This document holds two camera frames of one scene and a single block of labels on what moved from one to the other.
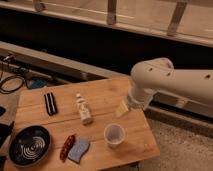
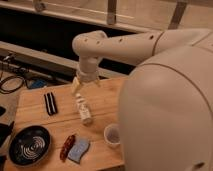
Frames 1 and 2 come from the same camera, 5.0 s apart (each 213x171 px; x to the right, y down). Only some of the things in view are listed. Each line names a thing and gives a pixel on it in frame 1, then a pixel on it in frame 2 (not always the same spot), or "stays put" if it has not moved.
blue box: (39, 83) stays put
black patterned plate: (29, 146) stays put
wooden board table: (90, 126) stays put
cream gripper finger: (122, 109) to (75, 85)
